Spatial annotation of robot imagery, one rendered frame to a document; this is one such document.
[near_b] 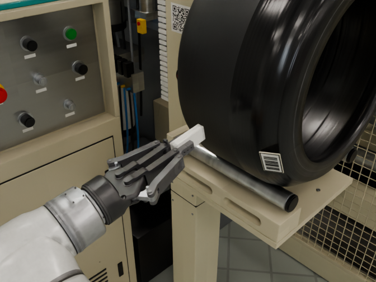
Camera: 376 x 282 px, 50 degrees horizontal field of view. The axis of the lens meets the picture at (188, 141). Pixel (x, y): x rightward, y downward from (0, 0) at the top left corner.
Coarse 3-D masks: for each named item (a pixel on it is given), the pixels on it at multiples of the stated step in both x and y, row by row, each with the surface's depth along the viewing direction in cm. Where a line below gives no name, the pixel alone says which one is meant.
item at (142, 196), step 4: (140, 192) 62; (144, 192) 62; (156, 192) 62; (140, 196) 62; (144, 196) 62; (156, 196) 62; (132, 200) 63; (144, 200) 62; (148, 200) 62; (152, 200) 62
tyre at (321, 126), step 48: (240, 0) 71; (288, 0) 66; (336, 0) 67; (192, 48) 77; (240, 48) 70; (288, 48) 66; (336, 48) 112; (192, 96) 81; (240, 96) 71; (288, 96) 69; (336, 96) 112; (240, 144) 78; (288, 144) 75; (336, 144) 98
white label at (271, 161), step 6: (264, 156) 76; (270, 156) 75; (276, 156) 74; (264, 162) 78; (270, 162) 77; (276, 162) 76; (264, 168) 79; (270, 168) 78; (276, 168) 78; (282, 168) 77
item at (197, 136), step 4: (196, 128) 72; (200, 128) 71; (192, 132) 71; (196, 132) 71; (200, 132) 72; (188, 136) 70; (192, 136) 71; (196, 136) 71; (200, 136) 72; (204, 136) 73; (180, 140) 69; (184, 140) 70; (188, 140) 70; (192, 140) 71; (196, 140) 72; (200, 140) 73; (176, 144) 69; (180, 144) 69; (196, 144) 72
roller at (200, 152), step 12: (204, 156) 105; (216, 156) 104; (216, 168) 103; (228, 168) 100; (240, 168) 99; (240, 180) 98; (252, 180) 96; (264, 192) 93; (276, 192) 92; (288, 192) 91; (276, 204) 92; (288, 204) 90
